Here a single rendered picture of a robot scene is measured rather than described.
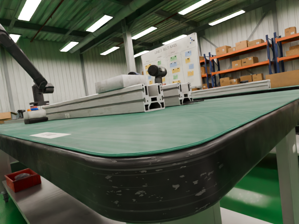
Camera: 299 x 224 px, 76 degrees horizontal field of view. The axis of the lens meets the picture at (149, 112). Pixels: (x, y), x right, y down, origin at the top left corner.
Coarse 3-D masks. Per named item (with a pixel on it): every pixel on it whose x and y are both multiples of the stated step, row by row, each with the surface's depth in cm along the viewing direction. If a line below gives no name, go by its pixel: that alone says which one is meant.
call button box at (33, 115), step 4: (24, 112) 94; (28, 112) 91; (32, 112) 92; (36, 112) 93; (40, 112) 95; (44, 112) 96; (24, 116) 94; (28, 116) 91; (32, 116) 92; (36, 116) 93; (40, 116) 94; (44, 116) 96; (24, 120) 95; (28, 120) 91; (32, 120) 92; (36, 120) 93; (40, 120) 94; (44, 120) 96
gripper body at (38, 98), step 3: (36, 93) 122; (42, 93) 125; (33, 96) 123; (36, 96) 122; (39, 96) 123; (42, 96) 125; (36, 99) 122; (39, 99) 123; (42, 99) 124; (33, 102) 120; (36, 102) 121; (39, 102) 122; (48, 102) 127
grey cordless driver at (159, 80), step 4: (148, 68) 101; (152, 68) 100; (156, 68) 99; (160, 68) 102; (164, 68) 107; (148, 72) 101; (152, 72) 100; (156, 72) 99; (160, 72) 102; (164, 72) 107; (156, 76) 104; (160, 76) 104; (164, 76) 111; (156, 80) 103; (160, 80) 104
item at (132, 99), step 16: (96, 96) 72; (112, 96) 68; (128, 96) 60; (144, 96) 57; (160, 96) 62; (48, 112) 104; (64, 112) 92; (80, 112) 82; (96, 112) 74; (112, 112) 67; (128, 112) 61
